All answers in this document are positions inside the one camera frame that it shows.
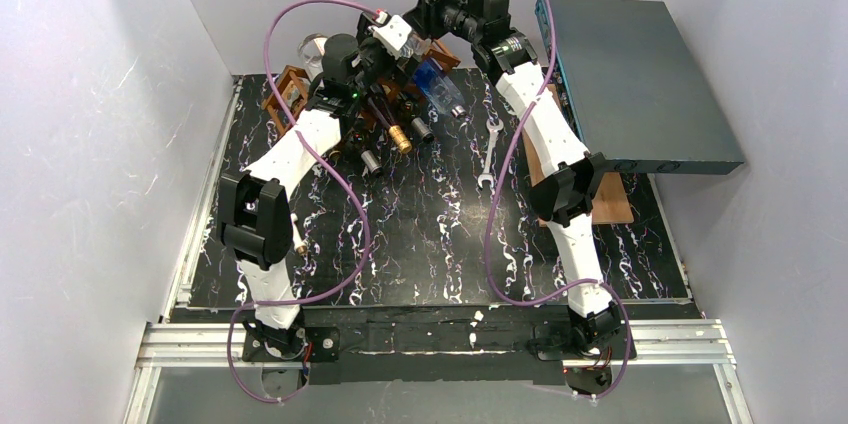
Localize clear bottle silver cap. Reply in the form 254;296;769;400
400;30;431;59

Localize brown wooden wine rack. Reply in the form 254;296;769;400
261;40;461;140

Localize clear bottle white gold label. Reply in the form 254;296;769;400
297;33;327;79

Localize wooden board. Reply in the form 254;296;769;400
523;83;636;229

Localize blue transparent bottle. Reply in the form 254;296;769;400
412;58;467;119

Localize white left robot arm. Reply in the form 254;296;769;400
217;12;414;358

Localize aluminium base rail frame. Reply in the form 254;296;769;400
124;87;750;423

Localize silver wrench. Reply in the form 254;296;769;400
477;118;504;191

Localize teal metal box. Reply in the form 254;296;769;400
536;0;745;175

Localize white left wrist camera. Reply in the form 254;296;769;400
370;9;414;59

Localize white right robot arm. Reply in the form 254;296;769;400
404;0;621;354

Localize dark wine bottle gold cap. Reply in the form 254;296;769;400
367;93;412;155

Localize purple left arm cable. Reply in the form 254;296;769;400
226;0;389;405

